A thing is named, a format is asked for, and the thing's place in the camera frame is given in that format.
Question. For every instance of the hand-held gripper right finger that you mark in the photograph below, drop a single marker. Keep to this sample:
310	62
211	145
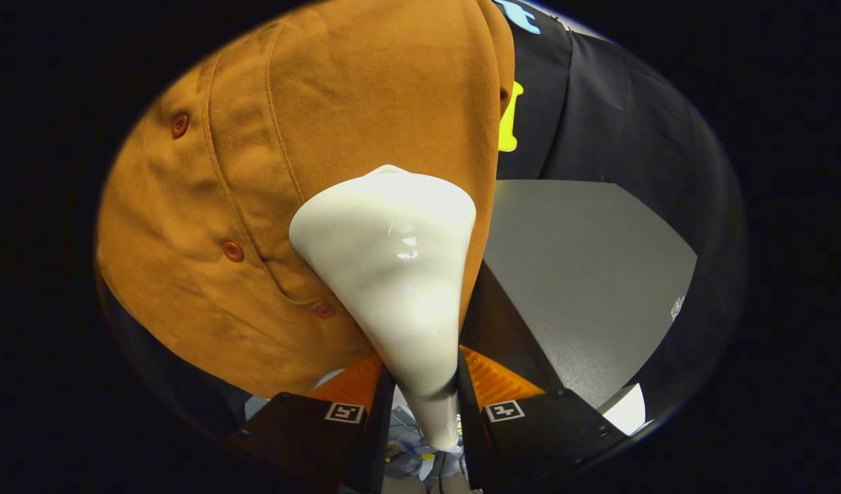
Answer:
468	425

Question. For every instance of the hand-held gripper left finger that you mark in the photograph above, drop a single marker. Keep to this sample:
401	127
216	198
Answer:
383	425

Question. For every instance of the white garment steamer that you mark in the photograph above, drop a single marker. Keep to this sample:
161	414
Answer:
386	261

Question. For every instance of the orange-brown button shirt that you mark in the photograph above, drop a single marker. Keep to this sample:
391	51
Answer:
290	137

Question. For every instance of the grey side table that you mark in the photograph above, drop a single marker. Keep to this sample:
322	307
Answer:
585	274

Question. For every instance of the black backdrop cloth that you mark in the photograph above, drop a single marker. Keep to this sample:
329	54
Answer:
599	103

